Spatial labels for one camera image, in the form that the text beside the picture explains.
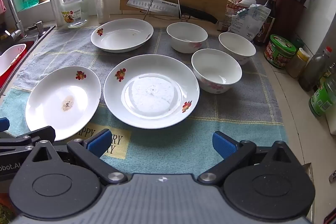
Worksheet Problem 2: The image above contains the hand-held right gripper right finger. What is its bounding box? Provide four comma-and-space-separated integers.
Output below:
197, 132, 293, 186

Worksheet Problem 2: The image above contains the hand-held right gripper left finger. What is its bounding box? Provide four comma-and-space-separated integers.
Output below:
31, 129, 127, 186

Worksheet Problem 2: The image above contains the white fruit print plate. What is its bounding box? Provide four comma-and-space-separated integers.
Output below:
103, 54, 200, 129
25, 65, 102, 141
91, 18, 154, 53

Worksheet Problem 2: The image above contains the white pink flower bowl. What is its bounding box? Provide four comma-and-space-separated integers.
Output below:
191, 49, 243, 94
166, 22, 209, 54
218, 32, 257, 65

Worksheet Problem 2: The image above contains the grey blue checked cloth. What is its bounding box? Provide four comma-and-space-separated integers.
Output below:
0, 25, 289, 180

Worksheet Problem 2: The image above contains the white plastic colander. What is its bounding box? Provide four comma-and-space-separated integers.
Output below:
0, 44, 27, 77

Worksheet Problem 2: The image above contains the red plastic basin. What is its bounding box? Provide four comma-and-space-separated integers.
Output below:
0, 40, 36, 88

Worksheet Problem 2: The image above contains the steel sink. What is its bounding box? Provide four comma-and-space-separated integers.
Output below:
0, 25, 56, 98

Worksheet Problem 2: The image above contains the steel soap dispenser pump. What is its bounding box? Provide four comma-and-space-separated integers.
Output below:
28, 20, 45, 38

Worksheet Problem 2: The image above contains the green lid sauce jar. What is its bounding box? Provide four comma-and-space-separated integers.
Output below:
264, 34, 297, 69

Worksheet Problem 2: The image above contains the green label plastic bottle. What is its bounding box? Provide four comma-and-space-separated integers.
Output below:
309, 74, 336, 117

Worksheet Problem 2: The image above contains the yellow lid spice jar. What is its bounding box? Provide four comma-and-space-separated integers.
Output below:
286, 48, 311, 79

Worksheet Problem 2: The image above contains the steel faucet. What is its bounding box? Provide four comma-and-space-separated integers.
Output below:
0, 0, 25, 38

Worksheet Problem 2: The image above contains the glass bottle red cap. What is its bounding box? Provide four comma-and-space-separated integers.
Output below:
298, 46, 332, 92

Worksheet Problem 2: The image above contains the crumpled white blue packet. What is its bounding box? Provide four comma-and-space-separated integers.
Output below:
228, 4, 271, 41

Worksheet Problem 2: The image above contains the glass jar yellow green lid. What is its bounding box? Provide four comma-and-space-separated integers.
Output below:
61, 0, 89, 28

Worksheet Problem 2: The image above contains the white bag red print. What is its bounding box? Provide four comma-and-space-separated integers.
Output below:
226, 0, 256, 28

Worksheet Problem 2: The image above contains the dark red knife block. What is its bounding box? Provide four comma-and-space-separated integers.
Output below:
273, 0, 307, 38

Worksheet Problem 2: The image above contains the dark sauce bottle red cap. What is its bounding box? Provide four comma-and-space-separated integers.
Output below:
253, 0, 279, 46

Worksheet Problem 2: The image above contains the steel kitchen knife black handle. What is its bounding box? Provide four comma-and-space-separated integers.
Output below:
126, 0, 218, 24

